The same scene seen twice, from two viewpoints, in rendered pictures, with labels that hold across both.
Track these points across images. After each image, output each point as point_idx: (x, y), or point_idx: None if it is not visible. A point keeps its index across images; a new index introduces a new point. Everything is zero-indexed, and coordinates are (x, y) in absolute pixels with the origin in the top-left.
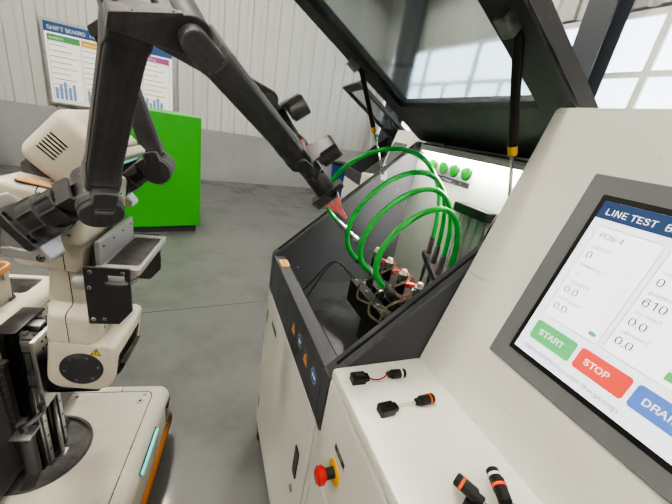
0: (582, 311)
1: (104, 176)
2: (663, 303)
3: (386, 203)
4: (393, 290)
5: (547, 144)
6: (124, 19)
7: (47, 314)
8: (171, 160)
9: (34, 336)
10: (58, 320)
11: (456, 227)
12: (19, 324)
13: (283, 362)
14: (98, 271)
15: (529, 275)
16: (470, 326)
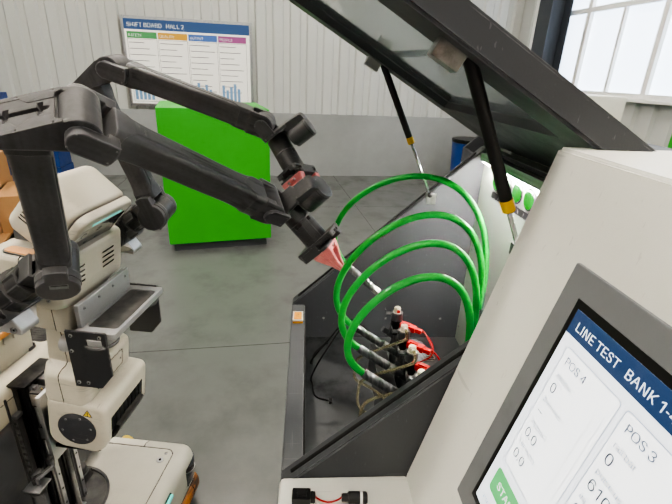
0: (535, 472)
1: (50, 256)
2: (606, 493)
3: (440, 234)
4: (379, 379)
5: (543, 202)
6: (10, 139)
7: (44, 373)
8: (169, 201)
9: (41, 390)
10: (52, 380)
11: (462, 299)
12: (31, 377)
13: None
14: (77, 335)
15: (502, 396)
16: (448, 450)
